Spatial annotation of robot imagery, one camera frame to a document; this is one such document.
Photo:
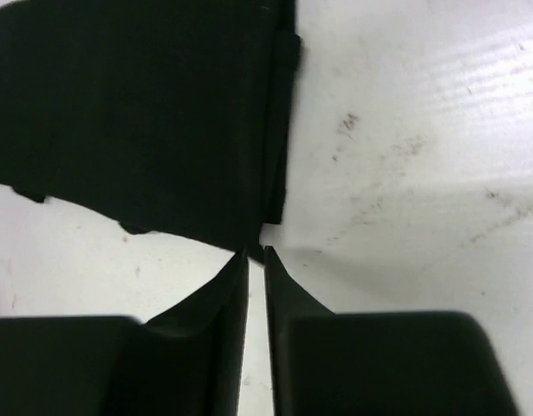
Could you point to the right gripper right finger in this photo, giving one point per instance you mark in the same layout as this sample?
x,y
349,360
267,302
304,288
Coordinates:
x,y
393,363

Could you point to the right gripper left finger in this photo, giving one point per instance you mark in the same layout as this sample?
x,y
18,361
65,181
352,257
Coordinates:
x,y
185,361

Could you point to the black tank top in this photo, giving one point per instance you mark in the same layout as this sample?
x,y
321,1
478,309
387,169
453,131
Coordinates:
x,y
168,116

